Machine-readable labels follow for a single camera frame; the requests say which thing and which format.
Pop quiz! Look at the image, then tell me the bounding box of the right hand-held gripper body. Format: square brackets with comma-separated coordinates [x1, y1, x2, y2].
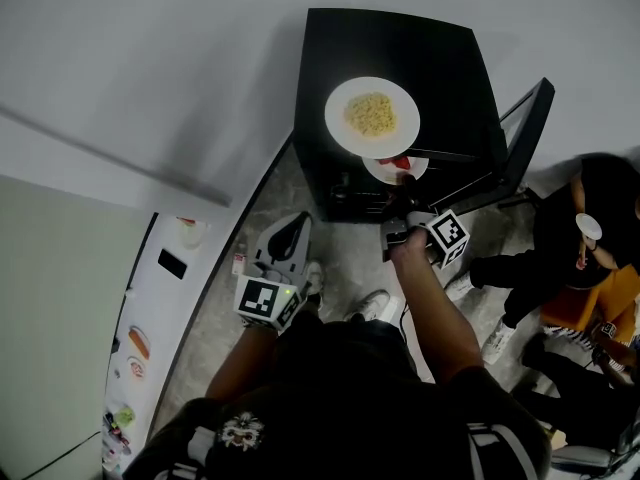
[382, 209, 471, 271]

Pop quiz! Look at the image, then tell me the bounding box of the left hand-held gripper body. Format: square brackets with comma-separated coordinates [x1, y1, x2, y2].
[233, 262, 305, 330]

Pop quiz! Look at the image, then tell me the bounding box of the red fruit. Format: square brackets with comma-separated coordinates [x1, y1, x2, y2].
[376, 155, 413, 172]

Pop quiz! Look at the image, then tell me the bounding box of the white round plate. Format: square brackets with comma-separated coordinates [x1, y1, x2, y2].
[360, 154, 431, 187]
[323, 75, 422, 160]

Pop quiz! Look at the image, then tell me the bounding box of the black microwave oven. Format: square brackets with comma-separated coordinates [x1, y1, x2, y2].
[291, 7, 556, 225]

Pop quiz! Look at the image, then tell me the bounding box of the person's right forearm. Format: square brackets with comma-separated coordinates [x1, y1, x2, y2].
[389, 256, 485, 385]

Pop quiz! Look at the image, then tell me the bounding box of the person's left forearm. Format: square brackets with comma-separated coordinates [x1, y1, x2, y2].
[203, 324, 280, 402]

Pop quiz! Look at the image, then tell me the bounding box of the person's right hand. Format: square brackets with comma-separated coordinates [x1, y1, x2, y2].
[390, 228, 444, 265]

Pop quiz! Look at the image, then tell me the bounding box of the person's left white shoe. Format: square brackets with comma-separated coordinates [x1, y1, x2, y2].
[303, 260, 326, 297]

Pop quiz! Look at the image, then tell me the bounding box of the person's white shoe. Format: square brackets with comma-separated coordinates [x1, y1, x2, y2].
[344, 288, 392, 322]
[480, 317, 517, 367]
[444, 272, 474, 302]
[303, 260, 326, 297]

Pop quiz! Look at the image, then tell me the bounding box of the clear cup with red lid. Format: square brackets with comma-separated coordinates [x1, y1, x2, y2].
[176, 216, 208, 250]

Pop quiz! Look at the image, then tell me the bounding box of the person's right white shoe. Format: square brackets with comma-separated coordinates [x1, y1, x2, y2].
[344, 288, 392, 322]

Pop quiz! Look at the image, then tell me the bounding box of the black phone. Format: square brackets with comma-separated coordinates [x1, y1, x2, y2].
[156, 248, 189, 281]

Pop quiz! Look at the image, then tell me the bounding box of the hot dog on plate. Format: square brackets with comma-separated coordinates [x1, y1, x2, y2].
[126, 324, 153, 362]

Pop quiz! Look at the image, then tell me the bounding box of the small white plate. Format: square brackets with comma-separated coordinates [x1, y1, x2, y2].
[574, 212, 604, 242]

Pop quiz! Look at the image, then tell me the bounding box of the orange cushion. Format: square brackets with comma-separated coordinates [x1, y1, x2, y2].
[539, 262, 640, 344]

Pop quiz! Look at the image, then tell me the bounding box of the green crumpled item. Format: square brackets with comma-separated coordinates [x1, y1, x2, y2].
[111, 404, 138, 430]

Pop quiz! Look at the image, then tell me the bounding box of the pile of small colourful items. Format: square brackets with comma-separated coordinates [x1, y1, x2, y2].
[101, 410, 133, 472]

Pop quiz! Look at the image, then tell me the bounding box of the grey chair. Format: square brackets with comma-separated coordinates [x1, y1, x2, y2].
[548, 417, 640, 480]

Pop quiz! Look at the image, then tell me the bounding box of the thin black cable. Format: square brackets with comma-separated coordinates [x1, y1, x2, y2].
[18, 429, 104, 480]

